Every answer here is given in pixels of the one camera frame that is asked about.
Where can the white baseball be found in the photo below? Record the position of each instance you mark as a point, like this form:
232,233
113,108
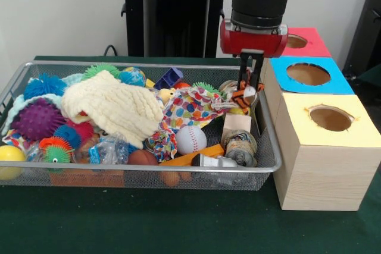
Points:
191,140

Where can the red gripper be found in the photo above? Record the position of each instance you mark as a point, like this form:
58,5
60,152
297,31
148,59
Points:
253,43

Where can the plain wooden cube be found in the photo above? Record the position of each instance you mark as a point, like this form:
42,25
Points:
235,123

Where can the tiger plush toy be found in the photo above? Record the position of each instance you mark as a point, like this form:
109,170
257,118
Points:
242,99

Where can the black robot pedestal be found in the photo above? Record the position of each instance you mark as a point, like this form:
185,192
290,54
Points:
178,13

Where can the black chair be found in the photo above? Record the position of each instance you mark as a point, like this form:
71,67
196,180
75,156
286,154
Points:
369,28

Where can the crushed drink can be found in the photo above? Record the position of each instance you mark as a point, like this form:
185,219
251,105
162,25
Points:
239,148

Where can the shallow mesh bin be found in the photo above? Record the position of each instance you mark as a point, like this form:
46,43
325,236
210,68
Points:
143,167

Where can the blue building block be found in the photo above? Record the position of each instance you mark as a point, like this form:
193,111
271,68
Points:
169,78

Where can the purple spiky ball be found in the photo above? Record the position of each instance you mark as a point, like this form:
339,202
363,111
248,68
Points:
38,120

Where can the wooden box with three holes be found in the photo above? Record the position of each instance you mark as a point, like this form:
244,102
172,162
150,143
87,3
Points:
327,176

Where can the cream knitted cloth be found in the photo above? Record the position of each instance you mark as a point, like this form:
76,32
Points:
125,108

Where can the polka dot cloth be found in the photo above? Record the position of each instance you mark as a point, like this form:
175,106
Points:
187,108

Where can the blue puffer ball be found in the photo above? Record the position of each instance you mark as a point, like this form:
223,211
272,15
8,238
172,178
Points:
44,86

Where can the globe print ball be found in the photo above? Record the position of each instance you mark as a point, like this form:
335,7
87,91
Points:
134,76

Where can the yellow smooth ball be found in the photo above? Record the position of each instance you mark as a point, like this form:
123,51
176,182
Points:
10,156

